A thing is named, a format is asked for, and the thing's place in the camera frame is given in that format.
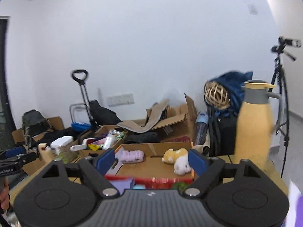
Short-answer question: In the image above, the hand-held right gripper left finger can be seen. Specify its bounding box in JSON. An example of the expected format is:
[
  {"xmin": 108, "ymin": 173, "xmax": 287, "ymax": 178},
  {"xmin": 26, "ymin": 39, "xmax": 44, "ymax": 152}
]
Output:
[{"xmin": 42, "ymin": 148, "xmax": 119, "ymax": 199}]

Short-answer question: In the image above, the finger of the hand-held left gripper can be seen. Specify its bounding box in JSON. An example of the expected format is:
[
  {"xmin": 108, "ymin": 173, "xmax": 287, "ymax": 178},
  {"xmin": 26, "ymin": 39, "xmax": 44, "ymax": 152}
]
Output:
[{"xmin": 14, "ymin": 152, "xmax": 39, "ymax": 169}]

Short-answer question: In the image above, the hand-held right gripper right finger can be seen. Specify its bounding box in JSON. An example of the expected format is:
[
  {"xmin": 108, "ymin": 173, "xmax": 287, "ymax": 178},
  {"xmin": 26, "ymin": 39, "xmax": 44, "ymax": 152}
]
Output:
[{"xmin": 185, "ymin": 148, "xmax": 262, "ymax": 199}]

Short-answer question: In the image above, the red cardboard box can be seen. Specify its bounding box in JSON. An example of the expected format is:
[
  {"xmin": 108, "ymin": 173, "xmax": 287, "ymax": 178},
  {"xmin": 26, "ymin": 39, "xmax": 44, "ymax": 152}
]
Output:
[{"xmin": 104, "ymin": 142, "xmax": 197, "ymax": 192}]

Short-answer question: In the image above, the person's left hand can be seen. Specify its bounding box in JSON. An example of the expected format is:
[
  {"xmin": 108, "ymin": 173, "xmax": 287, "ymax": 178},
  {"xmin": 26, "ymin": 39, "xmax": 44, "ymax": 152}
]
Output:
[{"xmin": 0, "ymin": 177, "xmax": 10, "ymax": 214}]

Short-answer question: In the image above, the white plastic bottle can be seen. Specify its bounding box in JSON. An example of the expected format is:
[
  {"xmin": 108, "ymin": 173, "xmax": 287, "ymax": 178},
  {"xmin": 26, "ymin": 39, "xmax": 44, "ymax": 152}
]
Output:
[{"xmin": 103, "ymin": 134, "xmax": 118, "ymax": 150}]

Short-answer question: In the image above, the yellow white plush dog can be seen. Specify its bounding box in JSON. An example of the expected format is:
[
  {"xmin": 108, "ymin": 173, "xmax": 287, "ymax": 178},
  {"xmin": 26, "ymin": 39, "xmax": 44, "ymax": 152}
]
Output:
[{"xmin": 162, "ymin": 148, "xmax": 192, "ymax": 176}]

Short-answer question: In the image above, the lilac fuzzy plush cloth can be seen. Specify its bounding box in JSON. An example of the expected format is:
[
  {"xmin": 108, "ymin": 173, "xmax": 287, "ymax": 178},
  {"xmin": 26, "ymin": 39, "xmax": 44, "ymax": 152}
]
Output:
[{"xmin": 120, "ymin": 150, "xmax": 145, "ymax": 164}]

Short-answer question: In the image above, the small brown cardboard box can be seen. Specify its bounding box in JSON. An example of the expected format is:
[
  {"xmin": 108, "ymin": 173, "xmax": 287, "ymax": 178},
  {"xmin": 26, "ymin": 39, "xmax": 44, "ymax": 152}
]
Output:
[{"xmin": 78, "ymin": 124, "xmax": 126, "ymax": 151}]

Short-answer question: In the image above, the blue water bottle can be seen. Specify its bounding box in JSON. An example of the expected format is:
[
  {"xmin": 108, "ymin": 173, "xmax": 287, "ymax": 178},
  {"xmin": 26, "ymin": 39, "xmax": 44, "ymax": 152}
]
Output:
[{"xmin": 194, "ymin": 112, "xmax": 209, "ymax": 146}]

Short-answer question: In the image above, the grey backpack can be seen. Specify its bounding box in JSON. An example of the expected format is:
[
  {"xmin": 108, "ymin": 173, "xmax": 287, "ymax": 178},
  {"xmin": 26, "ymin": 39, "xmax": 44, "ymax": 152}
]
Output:
[{"xmin": 22, "ymin": 110, "xmax": 52, "ymax": 145}]

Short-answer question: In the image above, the white flat box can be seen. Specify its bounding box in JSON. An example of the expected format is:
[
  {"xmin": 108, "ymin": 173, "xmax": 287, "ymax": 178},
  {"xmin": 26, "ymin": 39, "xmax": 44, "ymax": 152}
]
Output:
[{"xmin": 50, "ymin": 136, "xmax": 74, "ymax": 148}]

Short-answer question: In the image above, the black floor cloth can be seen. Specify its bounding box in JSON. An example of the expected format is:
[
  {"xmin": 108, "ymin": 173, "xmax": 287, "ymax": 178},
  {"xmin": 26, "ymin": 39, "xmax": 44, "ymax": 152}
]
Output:
[{"xmin": 31, "ymin": 128, "xmax": 79, "ymax": 147}]

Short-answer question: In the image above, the dark cloth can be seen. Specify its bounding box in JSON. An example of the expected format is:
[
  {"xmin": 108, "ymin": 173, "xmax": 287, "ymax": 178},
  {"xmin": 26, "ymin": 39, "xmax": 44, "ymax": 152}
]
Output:
[{"xmin": 126, "ymin": 132, "xmax": 159, "ymax": 144}]

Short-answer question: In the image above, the black trolley bag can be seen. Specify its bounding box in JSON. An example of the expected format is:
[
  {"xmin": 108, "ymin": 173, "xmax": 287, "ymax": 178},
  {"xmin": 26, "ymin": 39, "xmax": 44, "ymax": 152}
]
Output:
[{"xmin": 89, "ymin": 100, "xmax": 123, "ymax": 126}]

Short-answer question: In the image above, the large brown cardboard box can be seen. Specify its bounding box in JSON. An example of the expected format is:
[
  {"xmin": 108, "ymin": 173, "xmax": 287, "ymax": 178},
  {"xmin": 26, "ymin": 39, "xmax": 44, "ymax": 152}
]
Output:
[{"xmin": 133, "ymin": 94, "xmax": 198, "ymax": 145}]

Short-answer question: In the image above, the beige cardboard piece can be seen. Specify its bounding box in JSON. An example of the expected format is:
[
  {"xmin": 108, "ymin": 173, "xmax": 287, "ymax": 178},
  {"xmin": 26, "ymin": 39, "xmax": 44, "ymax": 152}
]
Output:
[{"xmin": 117, "ymin": 99, "xmax": 170, "ymax": 133}]

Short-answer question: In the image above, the yellow thermos jug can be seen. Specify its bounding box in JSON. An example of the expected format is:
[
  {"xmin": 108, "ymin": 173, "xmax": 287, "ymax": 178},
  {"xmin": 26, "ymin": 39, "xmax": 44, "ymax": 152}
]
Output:
[{"xmin": 234, "ymin": 80, "xmax": 283, "ymax": 171}]

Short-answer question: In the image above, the wicker ball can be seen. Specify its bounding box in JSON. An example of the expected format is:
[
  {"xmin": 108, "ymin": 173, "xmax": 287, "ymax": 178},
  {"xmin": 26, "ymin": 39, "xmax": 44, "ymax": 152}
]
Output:
[{"xmin": 205, "ymin": 81, "xmax": 231, "ymax": 109}]

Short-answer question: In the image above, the blue jacket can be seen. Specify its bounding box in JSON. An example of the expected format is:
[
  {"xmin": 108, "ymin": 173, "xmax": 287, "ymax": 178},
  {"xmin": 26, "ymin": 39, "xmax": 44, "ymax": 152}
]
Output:
[{"xmin": 207, "ymin": 71, "xmax": 254, "ymax": 118}]

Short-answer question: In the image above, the black tripod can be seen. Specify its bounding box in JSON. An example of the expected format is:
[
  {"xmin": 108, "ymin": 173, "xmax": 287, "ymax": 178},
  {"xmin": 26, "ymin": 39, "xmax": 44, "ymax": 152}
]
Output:
[{"xmin": 270, "ymin": 50, "xmax": 297, "ymax": 178}]

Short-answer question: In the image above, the white wall outlet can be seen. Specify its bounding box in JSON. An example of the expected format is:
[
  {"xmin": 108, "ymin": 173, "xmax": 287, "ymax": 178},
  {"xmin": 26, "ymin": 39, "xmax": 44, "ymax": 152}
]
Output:
[{"xmin": 106, "ymin": 93, "xmax": 135, "ymax": 107}]

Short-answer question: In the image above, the dark door frame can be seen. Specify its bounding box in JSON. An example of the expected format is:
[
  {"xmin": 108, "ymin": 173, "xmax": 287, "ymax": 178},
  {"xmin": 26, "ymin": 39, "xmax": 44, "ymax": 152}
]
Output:
[{"xmin": 0, "ymin": 16, "xmax": 17, "ymax": 152}]

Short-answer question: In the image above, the small black camera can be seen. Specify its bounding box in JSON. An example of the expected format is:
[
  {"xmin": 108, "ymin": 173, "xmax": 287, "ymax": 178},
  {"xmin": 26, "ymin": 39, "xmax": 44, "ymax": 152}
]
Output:
[{"xmin": 271, "ymin": 36, "xmax": 302, "ymax": 53}]

